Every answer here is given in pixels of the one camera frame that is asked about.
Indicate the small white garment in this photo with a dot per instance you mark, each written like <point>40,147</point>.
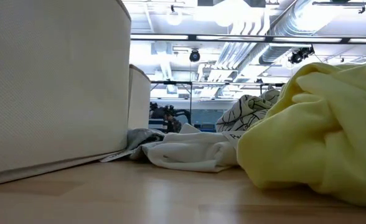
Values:
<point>189,152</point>

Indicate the grey line-print garment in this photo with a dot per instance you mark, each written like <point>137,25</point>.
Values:
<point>248,112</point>

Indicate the yellow garment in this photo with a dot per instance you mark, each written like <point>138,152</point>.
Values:
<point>320,133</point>

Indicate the black background robot arm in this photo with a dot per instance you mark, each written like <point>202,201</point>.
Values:
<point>167,113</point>

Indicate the beige fabric storage bin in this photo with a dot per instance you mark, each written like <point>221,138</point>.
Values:
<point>52,93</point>
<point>139,99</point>

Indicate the black overhead beam with lights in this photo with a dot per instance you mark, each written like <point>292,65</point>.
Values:
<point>232,38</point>

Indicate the round white pendant lamp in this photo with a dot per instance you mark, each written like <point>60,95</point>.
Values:
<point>174,18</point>

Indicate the black ceiling-hung device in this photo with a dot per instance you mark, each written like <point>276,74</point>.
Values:
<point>299,55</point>

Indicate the black background rig frame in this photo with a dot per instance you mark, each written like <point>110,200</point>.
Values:
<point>183,82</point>

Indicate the black overhead camera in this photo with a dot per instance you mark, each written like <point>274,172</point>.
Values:
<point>195,56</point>

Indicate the silver ventilation duct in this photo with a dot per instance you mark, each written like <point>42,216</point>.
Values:
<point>289,28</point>

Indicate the black ceiling rail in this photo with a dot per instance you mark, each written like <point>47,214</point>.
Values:
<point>338,3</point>

